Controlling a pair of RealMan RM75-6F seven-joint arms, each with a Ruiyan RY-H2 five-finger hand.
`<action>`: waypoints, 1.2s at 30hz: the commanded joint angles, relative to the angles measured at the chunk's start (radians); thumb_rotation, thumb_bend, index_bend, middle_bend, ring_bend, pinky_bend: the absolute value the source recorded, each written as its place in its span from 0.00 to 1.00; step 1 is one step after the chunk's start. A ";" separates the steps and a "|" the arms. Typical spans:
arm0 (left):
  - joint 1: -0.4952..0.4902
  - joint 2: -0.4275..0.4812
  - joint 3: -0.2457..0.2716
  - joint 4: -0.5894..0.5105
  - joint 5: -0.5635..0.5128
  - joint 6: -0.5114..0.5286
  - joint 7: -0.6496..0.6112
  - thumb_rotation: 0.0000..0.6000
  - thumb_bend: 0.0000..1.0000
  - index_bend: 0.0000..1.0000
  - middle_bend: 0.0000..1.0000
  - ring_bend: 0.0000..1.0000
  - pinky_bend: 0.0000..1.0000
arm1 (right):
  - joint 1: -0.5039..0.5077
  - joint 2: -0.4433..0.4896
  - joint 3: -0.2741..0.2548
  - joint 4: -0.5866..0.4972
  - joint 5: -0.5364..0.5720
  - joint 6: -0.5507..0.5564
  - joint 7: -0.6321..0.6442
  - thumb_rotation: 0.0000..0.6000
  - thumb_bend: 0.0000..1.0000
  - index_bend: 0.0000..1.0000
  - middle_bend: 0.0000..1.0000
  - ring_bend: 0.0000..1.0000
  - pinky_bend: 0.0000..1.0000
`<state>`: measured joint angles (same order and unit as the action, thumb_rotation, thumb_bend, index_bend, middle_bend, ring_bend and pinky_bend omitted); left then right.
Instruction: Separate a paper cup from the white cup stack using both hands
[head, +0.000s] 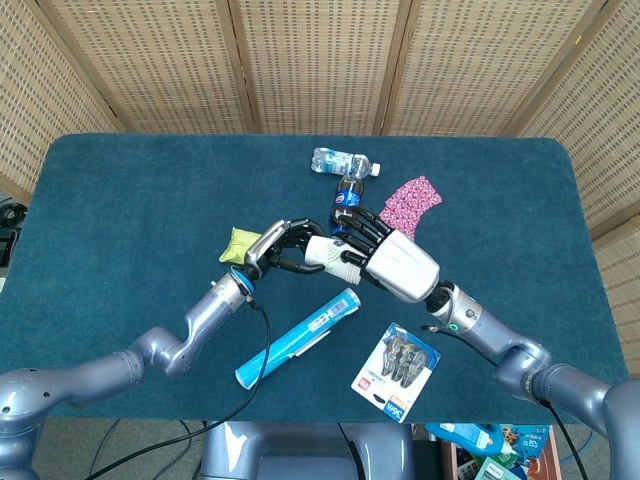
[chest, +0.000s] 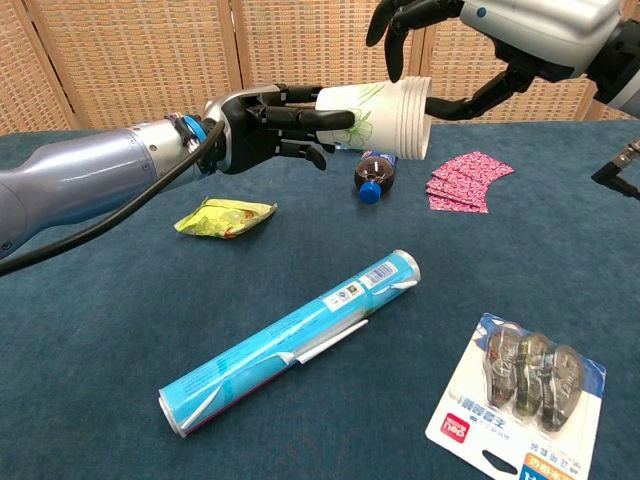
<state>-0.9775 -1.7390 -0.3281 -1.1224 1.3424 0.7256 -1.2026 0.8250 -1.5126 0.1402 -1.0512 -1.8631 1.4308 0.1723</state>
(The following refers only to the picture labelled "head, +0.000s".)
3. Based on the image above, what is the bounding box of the grey robot torso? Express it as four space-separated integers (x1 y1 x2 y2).
199 422 416 480

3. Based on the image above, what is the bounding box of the grey translucent correction tape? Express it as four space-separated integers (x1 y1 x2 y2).
392 342 420 381
380 333 409 374
402 349 432 387

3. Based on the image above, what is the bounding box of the black device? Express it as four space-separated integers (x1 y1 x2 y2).
0 227 21 266

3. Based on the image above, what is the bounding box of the woven rattan screen panel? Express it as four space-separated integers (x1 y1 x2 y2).
0 0 124 206
517 0 640 401
228 0 414 136
382 0 601 137
39 0 259 135

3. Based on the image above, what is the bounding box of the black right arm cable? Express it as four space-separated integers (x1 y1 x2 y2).
422 324 581 480

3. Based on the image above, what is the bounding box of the yellow green snack packet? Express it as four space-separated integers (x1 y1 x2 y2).
218 225 264 265

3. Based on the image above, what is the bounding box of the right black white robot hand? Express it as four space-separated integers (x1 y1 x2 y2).
331 206 442 305

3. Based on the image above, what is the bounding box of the teal printed package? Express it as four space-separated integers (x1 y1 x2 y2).
499 424 551 464

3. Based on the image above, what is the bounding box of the teal table cloth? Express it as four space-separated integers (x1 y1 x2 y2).
0 133 629 426

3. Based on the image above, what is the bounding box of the light blue wrapped roll tube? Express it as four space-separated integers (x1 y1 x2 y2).
234 287 362 391

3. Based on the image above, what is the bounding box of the pink patterned flat packet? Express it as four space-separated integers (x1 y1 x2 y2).
380 199 431 226
378 207 426 234
387 175 445 211
379 214 421 240
383 192 437 219

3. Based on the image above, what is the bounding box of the cola bottle blue cap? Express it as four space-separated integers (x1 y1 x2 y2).
329 172 366 239

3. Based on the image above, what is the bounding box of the correction tape blister card pack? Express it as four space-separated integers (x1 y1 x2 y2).
351 322 442 425

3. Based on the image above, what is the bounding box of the brown storage box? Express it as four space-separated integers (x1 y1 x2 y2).
442 424 561 480

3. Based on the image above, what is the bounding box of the clear water bottle white cap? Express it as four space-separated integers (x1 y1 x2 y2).
312 147 384 177

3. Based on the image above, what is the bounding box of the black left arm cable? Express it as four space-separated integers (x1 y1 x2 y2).
87 297 274 480

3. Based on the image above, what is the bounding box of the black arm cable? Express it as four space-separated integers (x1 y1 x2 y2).
422 324 581 480
87 297 274 480

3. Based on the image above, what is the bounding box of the blue floor cable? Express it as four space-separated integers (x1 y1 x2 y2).
564 424 604 466

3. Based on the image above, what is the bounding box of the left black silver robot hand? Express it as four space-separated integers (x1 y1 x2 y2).
242 217 327 278

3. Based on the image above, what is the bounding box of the black cable bundle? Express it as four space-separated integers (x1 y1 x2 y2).
0 197 27 227

